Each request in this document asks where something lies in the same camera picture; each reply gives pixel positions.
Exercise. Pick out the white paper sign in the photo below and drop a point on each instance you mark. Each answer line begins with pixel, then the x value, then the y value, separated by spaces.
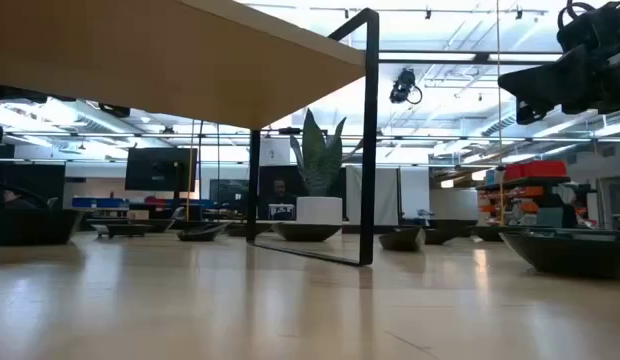
pixel 275 152

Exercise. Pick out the red storage bin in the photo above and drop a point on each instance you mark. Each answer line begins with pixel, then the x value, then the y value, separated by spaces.
pixel 540 170

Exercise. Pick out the black wavy square mini plate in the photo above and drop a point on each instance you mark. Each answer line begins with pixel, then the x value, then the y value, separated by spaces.
pixel 30 227

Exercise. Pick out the grey office chair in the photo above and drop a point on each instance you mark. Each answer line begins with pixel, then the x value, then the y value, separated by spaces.
pixel 52 202
pixel 178 212

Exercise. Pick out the black partition panel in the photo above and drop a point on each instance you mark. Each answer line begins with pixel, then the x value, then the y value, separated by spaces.
pixel 35 180
pixel 267 173

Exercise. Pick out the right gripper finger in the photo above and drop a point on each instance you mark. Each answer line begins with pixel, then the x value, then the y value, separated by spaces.
pixel 530 112
pixel 537 80

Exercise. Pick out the storage rack with orange bins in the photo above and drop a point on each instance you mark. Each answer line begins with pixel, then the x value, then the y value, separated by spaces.
pixel 525 192

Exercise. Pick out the black leaf-shaped mini plate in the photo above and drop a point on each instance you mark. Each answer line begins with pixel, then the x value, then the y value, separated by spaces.
pixel 495 234
pixel 305 232
pixel 565 255

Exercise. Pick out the black aluminium table frame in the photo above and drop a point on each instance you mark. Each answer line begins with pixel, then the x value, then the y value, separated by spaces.
pixel 352 229

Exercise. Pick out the black small square mini plate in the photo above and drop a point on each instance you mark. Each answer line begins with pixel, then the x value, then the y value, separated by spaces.
pixel 437 237
pixel 122 230

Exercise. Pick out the yellow pole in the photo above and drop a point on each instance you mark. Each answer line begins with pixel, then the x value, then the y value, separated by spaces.
pixel 190 200

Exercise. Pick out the white curtain screen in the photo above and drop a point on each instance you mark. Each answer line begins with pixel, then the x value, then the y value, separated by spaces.
pixel 395 195

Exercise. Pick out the black wall monitor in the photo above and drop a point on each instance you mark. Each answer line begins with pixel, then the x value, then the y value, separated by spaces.
pixel 160 170

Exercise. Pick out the black overhead frame bar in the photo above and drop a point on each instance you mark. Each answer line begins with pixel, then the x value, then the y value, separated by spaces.
pixel 482 57

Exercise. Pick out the black hanging overhead camera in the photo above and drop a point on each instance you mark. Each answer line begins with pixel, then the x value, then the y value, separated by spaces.
pixel 402 85

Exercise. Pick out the wooden riser shelf black legs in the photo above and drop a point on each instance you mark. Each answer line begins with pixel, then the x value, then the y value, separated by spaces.
pixel 140 50

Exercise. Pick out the person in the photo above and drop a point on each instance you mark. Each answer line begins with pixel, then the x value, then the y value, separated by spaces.
pixel 280 190
pixel 12 200

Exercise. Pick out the snake plant in white pot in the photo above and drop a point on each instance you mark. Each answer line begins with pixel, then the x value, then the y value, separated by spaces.
pixel 319 210

